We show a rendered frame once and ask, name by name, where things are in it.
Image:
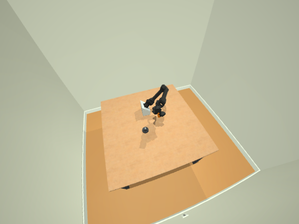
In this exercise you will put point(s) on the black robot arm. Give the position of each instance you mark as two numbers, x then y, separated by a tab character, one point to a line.
158	103

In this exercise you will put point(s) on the dark grey round pedestal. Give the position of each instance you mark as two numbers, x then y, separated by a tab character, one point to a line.
145	130

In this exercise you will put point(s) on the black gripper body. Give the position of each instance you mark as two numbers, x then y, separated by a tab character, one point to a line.
162	113

